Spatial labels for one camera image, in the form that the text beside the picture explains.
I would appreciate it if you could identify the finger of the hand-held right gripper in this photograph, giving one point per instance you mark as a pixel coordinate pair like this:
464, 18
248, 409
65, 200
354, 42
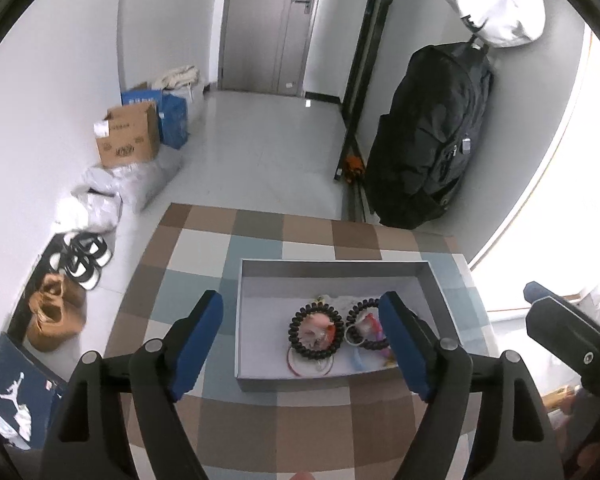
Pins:
567, 332
542, 292

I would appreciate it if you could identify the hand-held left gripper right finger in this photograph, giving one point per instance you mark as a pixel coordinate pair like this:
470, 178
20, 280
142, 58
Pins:
402, 345

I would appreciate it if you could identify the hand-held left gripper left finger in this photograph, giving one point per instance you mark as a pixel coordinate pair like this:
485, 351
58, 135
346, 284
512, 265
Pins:
197, 345

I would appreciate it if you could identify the grey cardboard box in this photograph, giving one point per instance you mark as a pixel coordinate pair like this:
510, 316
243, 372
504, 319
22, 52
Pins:
260, 330

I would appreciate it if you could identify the yellow pink plush charm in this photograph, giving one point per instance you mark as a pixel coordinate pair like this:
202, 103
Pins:
316, 330

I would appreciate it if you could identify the checkered tablecloth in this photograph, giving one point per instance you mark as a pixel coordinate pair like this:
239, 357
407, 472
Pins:
200, 255

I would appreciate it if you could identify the black white sandal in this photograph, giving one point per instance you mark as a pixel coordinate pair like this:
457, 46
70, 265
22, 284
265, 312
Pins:
82, 246
87, 272

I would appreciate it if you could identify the brown shoes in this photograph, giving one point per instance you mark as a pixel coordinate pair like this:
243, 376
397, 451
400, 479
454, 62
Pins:
55, 317

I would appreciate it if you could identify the white plastic bag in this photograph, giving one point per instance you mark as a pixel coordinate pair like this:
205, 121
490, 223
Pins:
140, 180
92, 210

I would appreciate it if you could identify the black floor mat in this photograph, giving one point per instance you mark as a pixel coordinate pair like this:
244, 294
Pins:
30, 280

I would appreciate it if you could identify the blue shoe box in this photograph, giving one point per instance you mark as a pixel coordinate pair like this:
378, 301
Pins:
20, 385

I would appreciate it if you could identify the black backpack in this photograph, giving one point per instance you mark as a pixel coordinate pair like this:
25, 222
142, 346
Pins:
425, 135

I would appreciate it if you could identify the white crumpled paper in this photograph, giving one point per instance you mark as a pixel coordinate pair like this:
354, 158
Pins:
15, 422

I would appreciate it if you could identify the brown cardboard box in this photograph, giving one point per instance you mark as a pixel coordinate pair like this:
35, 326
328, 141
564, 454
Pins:
130, 135

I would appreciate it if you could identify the blue paper bag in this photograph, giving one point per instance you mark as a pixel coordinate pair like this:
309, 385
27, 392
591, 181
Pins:
140, 96

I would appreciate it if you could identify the beige tote bag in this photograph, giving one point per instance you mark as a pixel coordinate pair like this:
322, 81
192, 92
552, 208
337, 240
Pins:
180, 77

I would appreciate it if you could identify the white hanging bag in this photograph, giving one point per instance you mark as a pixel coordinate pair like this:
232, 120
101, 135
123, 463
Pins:
495, 0

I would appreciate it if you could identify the grey door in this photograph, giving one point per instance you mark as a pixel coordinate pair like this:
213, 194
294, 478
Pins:
265, 25

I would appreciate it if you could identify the black metal frame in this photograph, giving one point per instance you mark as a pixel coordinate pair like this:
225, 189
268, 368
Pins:
362, 85

